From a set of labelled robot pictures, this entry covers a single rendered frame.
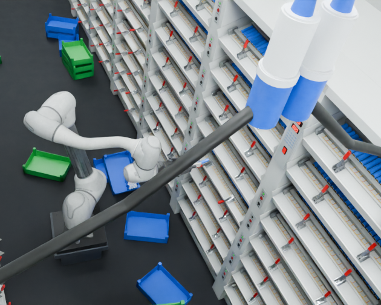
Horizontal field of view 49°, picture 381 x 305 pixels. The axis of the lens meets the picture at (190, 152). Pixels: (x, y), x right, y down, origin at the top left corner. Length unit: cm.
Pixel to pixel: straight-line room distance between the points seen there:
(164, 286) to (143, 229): 45
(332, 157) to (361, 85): 28
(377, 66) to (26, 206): 238
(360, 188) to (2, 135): 280
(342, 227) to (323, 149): 30
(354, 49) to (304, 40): 117
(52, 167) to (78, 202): 88
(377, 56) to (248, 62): 53
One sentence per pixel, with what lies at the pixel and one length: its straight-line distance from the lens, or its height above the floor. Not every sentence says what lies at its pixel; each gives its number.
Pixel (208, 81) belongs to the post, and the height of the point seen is 122.
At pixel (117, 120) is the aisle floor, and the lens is 370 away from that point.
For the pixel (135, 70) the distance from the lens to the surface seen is 334.
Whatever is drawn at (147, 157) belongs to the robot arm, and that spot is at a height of 105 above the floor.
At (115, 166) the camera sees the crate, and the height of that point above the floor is 10.
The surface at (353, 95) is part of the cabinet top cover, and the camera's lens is 152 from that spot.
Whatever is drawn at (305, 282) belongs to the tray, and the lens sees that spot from 196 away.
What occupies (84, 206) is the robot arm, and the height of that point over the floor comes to 48.
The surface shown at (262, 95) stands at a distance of 67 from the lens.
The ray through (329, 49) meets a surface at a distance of 67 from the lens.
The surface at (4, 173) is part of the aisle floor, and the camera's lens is 334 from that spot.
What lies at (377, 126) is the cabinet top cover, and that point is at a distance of 143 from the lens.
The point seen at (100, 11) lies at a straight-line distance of 405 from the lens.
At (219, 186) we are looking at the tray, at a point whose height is 74.
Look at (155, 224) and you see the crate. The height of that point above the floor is 0.
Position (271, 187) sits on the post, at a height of 114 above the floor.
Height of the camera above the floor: 252
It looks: 46 degrees down
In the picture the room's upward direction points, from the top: 14 degrees clockwise
